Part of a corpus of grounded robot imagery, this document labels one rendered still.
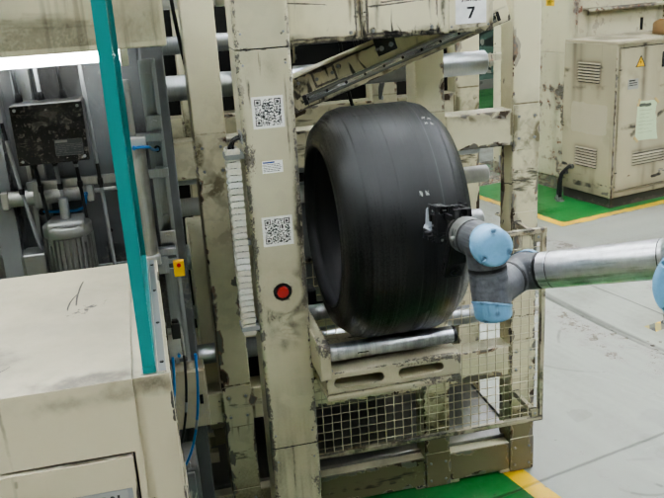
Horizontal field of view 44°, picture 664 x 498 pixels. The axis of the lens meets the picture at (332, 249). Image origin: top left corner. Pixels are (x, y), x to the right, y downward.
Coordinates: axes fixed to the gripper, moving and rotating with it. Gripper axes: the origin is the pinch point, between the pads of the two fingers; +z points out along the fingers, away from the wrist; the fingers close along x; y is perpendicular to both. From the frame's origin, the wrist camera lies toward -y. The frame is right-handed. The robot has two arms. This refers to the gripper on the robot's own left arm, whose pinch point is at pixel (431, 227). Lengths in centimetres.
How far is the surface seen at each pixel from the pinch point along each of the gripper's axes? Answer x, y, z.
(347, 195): 17.2, 8.5, 6.9
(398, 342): 3.7, -32.1, 17.9
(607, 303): -180, -100, 223
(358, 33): 2, 46, 44
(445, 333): -8.9, -31.6, 18.0
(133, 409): 67, -10, -57
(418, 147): -0.9, 17.6, 8.5
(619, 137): -288, -26, 383
